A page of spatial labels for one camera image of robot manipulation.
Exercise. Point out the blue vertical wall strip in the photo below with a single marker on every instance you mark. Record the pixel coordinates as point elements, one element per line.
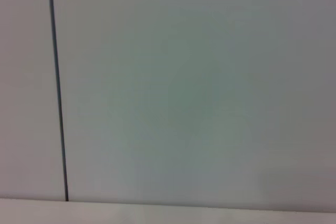
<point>57,85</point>

